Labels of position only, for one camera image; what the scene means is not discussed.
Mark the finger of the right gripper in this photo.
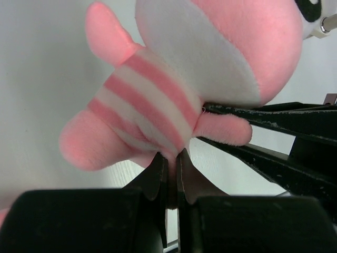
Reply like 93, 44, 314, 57
201, 138, 336, 211
204, 102, 336, 146

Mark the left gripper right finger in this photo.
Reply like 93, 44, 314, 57
176, 151, 336, 252

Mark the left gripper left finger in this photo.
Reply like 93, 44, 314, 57
1, 154, 168, 252

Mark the pink plush toy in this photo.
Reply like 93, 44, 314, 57
0, 208, 10, 227
58, 0, 337, 172

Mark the white two-tier shelf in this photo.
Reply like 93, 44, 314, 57
306, 14, 337, 39

